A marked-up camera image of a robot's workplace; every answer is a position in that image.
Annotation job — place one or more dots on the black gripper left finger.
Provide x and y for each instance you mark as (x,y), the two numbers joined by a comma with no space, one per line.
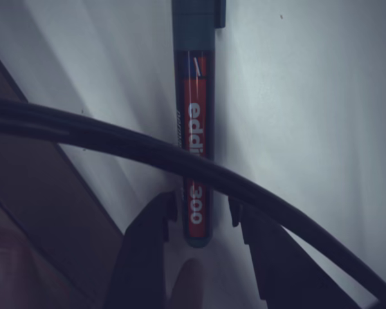
(141,264)

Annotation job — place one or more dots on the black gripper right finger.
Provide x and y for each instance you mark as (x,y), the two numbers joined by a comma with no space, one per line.
(276,273)

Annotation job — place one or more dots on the green edding permanent marker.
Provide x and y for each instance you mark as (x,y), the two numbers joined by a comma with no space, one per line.
(196,96)

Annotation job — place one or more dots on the open cardboard box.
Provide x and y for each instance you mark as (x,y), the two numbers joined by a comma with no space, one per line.
(35,193)

